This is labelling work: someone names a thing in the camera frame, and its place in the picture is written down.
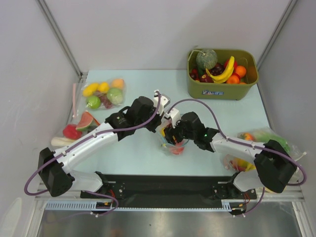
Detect yellow banana bunch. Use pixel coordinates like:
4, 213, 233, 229
205, 56, 235, 83

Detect pink zip bag yellow fruit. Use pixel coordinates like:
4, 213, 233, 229
223, 155, 256, 172

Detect red bell pepper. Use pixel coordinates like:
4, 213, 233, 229
63, 124, 82, 140

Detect dark red apple in bin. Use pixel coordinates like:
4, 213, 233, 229
199, 74, 213, 83

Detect pink zip bag with fruit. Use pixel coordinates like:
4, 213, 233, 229
72, 78, 126, 118

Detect green apple in bag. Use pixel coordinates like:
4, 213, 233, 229
86, 95, 101, 109

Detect bag with green lettuce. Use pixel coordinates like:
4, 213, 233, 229
237, 127, 307, 161

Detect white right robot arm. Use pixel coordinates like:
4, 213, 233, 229
164, 110, 297, 198

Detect watermelon slice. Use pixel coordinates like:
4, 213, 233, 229
76, 111, 100, 132

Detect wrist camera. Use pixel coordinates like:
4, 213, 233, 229
164, 108, 181, 128
153, 90, 170, 116

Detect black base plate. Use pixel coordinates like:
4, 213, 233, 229
80, 173, 257, 208

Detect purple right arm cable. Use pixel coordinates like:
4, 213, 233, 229
167, 98, 308, 218

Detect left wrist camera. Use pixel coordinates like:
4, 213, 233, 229
153, 90, 170, 116

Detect white radish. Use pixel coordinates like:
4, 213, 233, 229
51, 137, 74, 147

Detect green netted melon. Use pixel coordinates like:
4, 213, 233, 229
196, 49, 218, 70

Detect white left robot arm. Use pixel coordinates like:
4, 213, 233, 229
39, 95, 170, 198

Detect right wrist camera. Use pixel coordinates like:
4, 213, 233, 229
164, 108, 181, 128

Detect olive green plastic bin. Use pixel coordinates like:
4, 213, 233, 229
187, 48, 259, 100

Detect blue zip top bag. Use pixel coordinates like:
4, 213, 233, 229
158, 123, 189, 155

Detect red apple from bag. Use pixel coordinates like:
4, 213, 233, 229
169, 142, 185, 155

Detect orange fruit in bin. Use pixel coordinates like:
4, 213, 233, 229
226, 75, 240, 84
235, 66, 246, 78

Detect dark purple grapes in bin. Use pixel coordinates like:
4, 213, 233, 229
210, 63, 225, 76

